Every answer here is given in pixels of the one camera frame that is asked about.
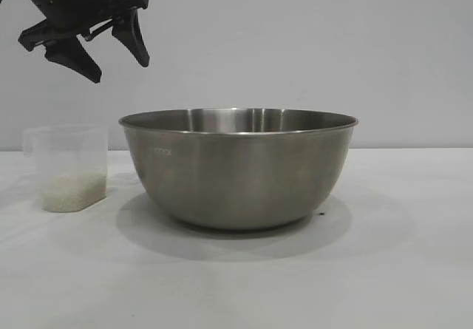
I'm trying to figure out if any translucent plastic measuring cup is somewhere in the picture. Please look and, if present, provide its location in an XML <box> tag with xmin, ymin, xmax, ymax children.
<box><xmin>23</xmin><ymin>124</ymin><xmax>109</xmax><ymax>213</ymax></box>

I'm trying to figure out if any stainless steel mixing bowl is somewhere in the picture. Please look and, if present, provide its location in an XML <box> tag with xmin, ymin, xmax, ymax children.
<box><xmin>118</xmin><ymin>107</ymin><xmax>361</xmax><ymax>231</ymax></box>

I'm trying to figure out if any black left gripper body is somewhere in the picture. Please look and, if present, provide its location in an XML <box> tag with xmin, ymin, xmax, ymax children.
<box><xmin>9</xmin><ymin>0</ymin><xmax>150</xmax><ymax>52</ymax></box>

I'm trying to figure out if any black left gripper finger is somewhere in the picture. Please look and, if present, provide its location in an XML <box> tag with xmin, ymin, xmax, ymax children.
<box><xmin>110</xmin><ymin>8</ymin><xmax>151</xmax><ymax>69</ymax></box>
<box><xmin>44</xmin><ymin>35</ymin><xmax>103</xmax><ymax>84</ymax></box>

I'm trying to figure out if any white uncooked rice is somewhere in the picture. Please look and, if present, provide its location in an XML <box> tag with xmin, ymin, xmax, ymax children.
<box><xmin>40</xmin><ymin>173</ymin><xmax>109</xmax><ymax>212</ymax></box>

